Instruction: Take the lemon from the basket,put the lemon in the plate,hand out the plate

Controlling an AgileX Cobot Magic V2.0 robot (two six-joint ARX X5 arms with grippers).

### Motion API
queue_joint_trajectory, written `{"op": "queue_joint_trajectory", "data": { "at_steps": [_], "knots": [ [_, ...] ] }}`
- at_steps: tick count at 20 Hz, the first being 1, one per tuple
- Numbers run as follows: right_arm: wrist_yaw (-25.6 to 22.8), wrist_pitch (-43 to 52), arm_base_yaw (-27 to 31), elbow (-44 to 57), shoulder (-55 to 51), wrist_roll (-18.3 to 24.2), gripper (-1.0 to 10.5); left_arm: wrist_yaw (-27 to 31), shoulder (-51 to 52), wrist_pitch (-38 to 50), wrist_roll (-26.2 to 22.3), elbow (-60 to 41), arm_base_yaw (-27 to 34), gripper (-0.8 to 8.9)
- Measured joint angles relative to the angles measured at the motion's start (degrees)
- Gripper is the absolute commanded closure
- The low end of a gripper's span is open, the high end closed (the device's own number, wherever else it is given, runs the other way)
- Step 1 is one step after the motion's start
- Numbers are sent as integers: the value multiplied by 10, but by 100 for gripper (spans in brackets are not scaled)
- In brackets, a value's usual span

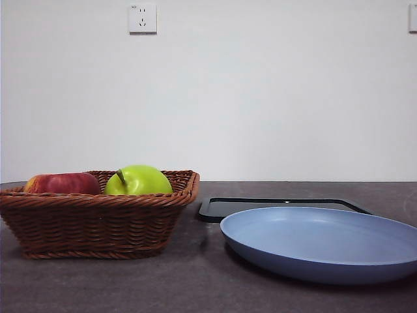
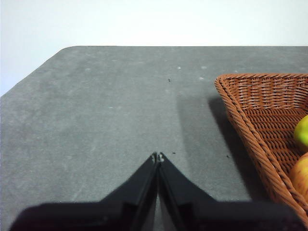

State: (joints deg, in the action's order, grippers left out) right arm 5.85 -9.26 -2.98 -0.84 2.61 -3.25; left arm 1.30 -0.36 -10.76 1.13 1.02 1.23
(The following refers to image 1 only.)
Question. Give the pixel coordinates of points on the blue round plate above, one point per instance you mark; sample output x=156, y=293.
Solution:
x=309, y=241

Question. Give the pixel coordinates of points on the brown wicker basket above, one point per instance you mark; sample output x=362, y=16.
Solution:
x=97, y=225

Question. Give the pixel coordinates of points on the black rectangular tray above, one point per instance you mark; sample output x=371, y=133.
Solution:
x=215, y=210

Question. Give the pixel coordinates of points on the green apple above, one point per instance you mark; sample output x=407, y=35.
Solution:
x=143, y=181

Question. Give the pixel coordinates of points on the red apple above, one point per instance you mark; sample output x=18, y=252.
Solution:
x=65, y=184

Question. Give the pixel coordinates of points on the white wall socket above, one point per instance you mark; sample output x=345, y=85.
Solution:
x=142, y=19

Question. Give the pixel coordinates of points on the white wall plate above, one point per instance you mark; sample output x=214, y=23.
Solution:
x=413, y=18

